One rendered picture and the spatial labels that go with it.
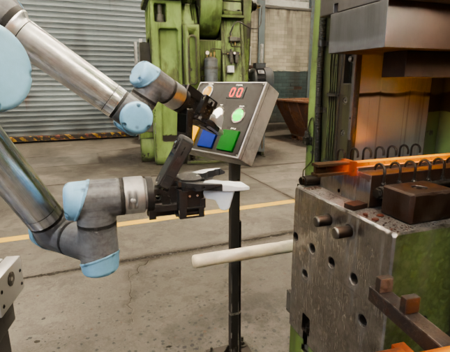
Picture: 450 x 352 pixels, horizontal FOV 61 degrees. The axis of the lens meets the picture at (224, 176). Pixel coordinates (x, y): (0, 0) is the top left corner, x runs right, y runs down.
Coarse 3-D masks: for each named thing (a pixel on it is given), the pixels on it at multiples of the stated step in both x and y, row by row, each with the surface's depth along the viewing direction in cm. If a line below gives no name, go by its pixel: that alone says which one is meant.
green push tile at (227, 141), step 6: (228, 132) 128; (234, 132) 126; (240, 132) 126; (222, 138) 129; (228, 138) 127; (234, 138) 125; (222, 144) 128; (228, 144) 126; (234, 144) 125; (222, 150) 128; (228, 150) 125
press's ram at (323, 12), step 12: (324, 0) 97; (336, 0) 93; (348, 0) 89; (360, 0) 85; (372, 0) 82; (420, 0) 79; (432, 0) 79; (444, 0) 79; (324, 12) 98; (336, 12) 95
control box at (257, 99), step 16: (224, 96) 137; (240, 96) 131; (256, 96) 127; (272, 96) 129; (224, 112) 134; (256, 112) 125; (224, 128) 131; (240, 128) 127; (256, 128) 126; (240, 144) 124; (256, 144) 128; (224, 160) 134; (240, 160) 124
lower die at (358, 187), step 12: (360, 168) 91; (372, 168) 92; (396, 168) 93; (408, 168) 93; (420, 168) 93; (432, 168) 93; (324, 180) 104; (336, 180) 99; (348, 180) 94; (360, 180) 90; (372, 180) 87; (396, 180) 89; (408, 180) 90; (420, 180) 92; (432, 180) 93; (336, 192) 99; (348, 192) 95; (360, 192) 90; (372, 192) 87; (372, 204) 88
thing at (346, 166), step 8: (344, 160) 93; (360, 160) 95; (368, 160) 95; (376, 160) 95; (384, 160) 95; (392, 160) 95; (400, 160) 96; (416, 160) 98; (320, 168) 90; (328, 168) 90; (336, 168) 91; (344, 168) 92; (352, 168) 91; (320, 176) 89
